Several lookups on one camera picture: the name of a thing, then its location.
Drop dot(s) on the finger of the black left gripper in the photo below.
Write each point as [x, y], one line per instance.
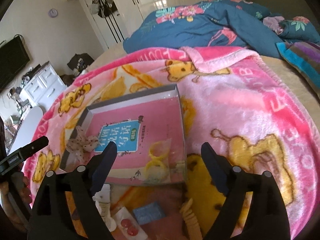
[34, 147]

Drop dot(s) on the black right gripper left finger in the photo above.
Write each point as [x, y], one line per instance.
[64, 207]

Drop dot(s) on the white claw hair clip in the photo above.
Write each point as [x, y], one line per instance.
[102, 201]

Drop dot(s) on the sheer polka dot bow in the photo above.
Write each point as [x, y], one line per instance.
[82, 145]

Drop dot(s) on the red cherry earrings card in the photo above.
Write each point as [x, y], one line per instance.
[128, 225]

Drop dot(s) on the yellow hair ties bag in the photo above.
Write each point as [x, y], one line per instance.
[156, 170]

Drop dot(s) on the person left hand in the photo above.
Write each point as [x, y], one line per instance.
[15, 198]

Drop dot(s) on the white rounded board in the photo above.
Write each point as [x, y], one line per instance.
[27, 128]

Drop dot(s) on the white drawer dresser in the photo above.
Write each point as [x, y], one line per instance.
[44, 88]

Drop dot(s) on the black bag on floor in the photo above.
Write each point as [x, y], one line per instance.
[79, 62]

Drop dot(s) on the grey box with pink book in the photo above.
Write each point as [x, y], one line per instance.
[133, 122]

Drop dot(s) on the pink bear fleece blanket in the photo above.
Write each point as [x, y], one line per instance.
[230, 99]

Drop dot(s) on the hanging bags on door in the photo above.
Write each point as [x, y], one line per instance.
[103, 8]

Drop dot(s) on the striped pillow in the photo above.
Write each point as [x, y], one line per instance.
[304, 57]

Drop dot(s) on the blue floral duvet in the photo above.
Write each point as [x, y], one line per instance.
[220, 23]

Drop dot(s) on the green headboard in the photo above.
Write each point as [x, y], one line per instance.
[288, 8]

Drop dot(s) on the black wall television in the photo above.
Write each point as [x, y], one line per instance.
[14, 58]

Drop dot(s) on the round purple wall clock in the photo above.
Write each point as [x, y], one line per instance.
[52, 13]

